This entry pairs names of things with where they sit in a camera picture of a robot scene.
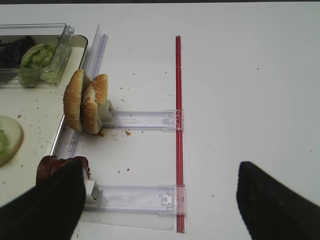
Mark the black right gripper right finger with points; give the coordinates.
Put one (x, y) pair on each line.
(272, 211)

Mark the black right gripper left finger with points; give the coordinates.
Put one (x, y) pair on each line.
(49, 211)

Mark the white pusher block meat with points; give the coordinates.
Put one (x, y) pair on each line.
(92, 190)

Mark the dark red meat slices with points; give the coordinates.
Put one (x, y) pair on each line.
(50, 164)

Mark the lettuce on bun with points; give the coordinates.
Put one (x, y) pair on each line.
(4, 144)

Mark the green lettuce in container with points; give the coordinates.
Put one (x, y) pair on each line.
(35, 66)

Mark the right clear plastic divider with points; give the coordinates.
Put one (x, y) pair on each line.
(67, 141)

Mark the bottom bun on tray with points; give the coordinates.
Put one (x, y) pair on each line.
(15, 134)

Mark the silver metal tray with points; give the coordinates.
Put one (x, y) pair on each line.
(39, 111)

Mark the right lower clear track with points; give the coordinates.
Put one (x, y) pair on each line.
(157, 199)

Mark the clear track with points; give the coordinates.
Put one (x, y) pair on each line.
(165, 120)
(157, 199)

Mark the white pusher block bun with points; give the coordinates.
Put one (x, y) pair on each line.
(106, 113)

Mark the sesame bun outer half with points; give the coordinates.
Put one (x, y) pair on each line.
(72, 99)

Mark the sesame bun half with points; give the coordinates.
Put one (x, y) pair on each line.
(95, 94)
(72, 99)

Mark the sesame bun inner half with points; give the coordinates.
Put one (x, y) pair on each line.
(95, 94)

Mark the right upper clear track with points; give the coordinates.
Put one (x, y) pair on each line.
(165, 120)

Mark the clear plastic container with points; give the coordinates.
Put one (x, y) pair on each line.
(59, 34)

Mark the purple cabbage leaves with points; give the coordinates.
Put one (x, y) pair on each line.
(11, 53)

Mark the right red rail strip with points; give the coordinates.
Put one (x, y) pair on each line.
(180, 218)

